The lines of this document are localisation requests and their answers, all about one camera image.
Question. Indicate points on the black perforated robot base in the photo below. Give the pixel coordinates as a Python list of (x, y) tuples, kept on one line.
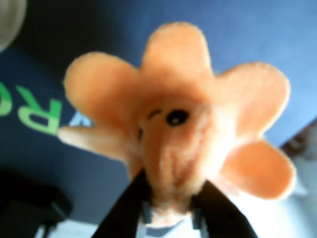
[(29, 203)]

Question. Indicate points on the orange octopus plush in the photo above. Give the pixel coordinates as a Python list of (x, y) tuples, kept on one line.
[(178, 86)]

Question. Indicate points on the dark mat with logo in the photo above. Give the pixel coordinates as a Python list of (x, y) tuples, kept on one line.
[(247, 37)]

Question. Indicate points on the dark blurry object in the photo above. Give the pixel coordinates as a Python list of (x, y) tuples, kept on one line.
[(294, 145)]

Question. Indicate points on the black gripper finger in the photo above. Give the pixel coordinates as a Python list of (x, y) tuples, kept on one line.
[(223, 218), (126, 213)]

